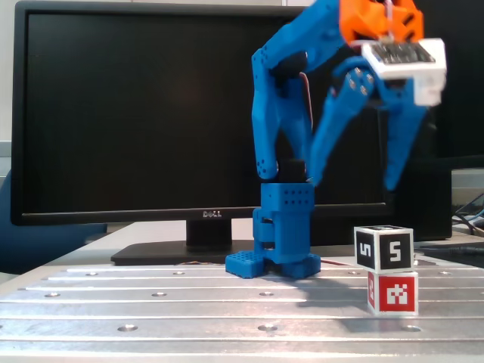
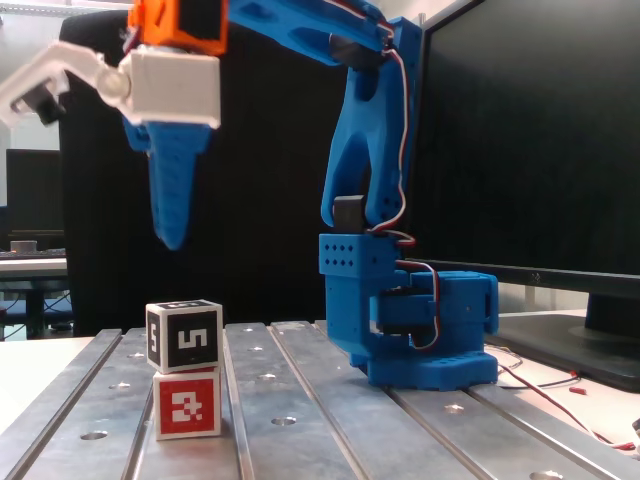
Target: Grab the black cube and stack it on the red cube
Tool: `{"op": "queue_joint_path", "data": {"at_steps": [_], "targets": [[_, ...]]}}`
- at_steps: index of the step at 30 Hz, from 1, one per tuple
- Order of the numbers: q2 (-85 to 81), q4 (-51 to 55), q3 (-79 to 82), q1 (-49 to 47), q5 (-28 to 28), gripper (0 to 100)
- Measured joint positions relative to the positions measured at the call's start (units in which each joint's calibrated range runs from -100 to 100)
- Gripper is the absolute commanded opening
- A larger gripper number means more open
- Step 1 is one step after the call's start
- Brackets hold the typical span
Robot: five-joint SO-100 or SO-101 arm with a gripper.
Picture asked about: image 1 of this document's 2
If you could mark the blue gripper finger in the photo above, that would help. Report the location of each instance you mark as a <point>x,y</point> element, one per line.
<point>401,143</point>

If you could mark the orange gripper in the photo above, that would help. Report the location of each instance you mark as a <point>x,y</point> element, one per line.
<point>358,84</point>

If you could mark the black cube with numeral five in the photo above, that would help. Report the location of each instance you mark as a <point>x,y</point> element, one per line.
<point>395,251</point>

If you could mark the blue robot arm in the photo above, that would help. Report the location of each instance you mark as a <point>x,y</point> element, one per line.
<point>264,132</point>

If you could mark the red cube with white pattern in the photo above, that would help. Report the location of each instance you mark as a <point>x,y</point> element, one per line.
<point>397,296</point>

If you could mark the black frameless monitor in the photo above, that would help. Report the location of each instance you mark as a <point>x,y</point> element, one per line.
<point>461,94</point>

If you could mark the black flat stand base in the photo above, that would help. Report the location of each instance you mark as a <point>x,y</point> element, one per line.
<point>461,261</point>

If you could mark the black Dell monitor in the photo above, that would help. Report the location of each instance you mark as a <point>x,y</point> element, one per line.
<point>113,113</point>

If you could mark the camera circuit board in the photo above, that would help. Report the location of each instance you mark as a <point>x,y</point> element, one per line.
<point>401,53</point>

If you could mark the aluminium slotted base plate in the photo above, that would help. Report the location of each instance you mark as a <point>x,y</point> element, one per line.
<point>189,310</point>

